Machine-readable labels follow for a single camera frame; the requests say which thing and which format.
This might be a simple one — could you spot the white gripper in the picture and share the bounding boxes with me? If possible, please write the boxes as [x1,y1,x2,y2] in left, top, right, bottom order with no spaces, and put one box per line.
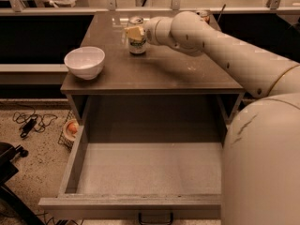
[125,17,173,46]

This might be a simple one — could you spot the silver green 7up can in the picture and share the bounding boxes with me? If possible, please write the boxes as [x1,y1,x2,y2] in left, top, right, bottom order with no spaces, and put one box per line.
[127,16,146,54]

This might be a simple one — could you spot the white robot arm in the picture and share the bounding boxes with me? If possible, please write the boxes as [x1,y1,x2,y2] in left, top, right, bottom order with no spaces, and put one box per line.
[125,11,300,225]

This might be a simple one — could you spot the grey cabinet counter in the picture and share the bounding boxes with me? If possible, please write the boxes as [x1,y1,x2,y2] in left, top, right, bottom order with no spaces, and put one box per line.
[61,11,245,117]

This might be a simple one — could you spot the gold soda can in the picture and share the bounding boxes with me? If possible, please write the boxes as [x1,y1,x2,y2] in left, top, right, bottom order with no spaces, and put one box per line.
[196,10,210,23]

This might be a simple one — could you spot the open grey top drawer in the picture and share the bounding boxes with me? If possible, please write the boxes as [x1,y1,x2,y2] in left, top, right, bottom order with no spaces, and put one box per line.
[38,95,228,221]

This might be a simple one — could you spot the white ceramic bowl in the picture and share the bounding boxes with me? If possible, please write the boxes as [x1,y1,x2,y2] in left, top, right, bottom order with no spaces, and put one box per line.
[64,46,105,80]

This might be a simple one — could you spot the orange fruit on plate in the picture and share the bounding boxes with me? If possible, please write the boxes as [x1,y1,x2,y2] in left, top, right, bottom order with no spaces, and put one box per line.
[63,119,79,142]

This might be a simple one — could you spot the black office chair base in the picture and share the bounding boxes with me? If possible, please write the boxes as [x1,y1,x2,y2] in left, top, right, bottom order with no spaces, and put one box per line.
[0,142,45,225]

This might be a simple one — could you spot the black wire basket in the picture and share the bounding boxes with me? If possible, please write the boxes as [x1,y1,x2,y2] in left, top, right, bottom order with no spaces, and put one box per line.
[58,111,79,150]

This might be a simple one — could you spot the black power adapter cable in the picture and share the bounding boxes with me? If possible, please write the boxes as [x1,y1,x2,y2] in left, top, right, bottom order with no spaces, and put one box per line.
[12,105,59,139]

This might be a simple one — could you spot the black drawer handle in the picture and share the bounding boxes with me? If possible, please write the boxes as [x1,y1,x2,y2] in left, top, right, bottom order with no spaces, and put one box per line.
[138,213,174,225]

